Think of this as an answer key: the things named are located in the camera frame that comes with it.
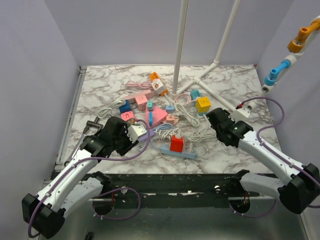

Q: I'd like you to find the pink square socket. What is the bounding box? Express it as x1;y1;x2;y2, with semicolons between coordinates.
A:
120;111;135;121

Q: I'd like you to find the white cable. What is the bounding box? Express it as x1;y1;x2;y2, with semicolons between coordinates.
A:
97;97;127;119

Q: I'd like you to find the dark blue cube socket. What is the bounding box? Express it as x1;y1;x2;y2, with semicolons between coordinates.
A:
118;99;132;114

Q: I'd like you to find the pink long power strip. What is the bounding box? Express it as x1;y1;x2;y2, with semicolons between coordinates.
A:
123;89;156;111

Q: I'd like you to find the pink triangular socket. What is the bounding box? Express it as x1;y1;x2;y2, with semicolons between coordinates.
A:
145;106;168;128

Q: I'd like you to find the red cube socket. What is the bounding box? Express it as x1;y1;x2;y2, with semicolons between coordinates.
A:
169;135;184;153

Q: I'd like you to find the light blue power strip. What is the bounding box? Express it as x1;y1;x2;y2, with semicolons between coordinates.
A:
159;145;197;160

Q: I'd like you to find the purple power strip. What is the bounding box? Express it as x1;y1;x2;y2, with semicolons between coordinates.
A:
137;129;155;151

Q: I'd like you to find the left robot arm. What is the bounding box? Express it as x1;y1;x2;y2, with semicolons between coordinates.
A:
21;116;150;239

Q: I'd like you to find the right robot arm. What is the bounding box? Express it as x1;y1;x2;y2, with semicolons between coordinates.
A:
206;107;320;214

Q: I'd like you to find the yellow cube socket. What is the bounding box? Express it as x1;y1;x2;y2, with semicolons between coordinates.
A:
195;96;211;115

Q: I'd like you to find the teal plug adapter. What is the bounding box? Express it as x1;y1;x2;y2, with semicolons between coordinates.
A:
190;89;202;101

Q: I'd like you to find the orange white cube socket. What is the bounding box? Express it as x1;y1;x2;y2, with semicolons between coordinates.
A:
149;72;169;96

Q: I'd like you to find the silver ratchet wrench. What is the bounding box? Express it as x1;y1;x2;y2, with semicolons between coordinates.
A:
63;116;103;167

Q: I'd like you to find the white PVC pipe stand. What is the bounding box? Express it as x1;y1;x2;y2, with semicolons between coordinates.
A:
171;0;241;111

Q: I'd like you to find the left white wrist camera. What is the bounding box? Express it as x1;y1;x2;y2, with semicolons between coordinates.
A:
127;125;147;143

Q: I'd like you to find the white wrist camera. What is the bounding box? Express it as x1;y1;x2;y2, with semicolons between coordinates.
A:
127;125;147;143
229;106;255;122

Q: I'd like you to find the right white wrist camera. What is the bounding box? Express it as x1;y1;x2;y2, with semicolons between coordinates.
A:
229;106;255;122

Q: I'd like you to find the pink coiled cable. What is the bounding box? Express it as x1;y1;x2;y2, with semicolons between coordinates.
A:
124;80;153;91

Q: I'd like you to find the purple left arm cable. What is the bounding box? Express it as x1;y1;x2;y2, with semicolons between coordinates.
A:
27;118;151;238

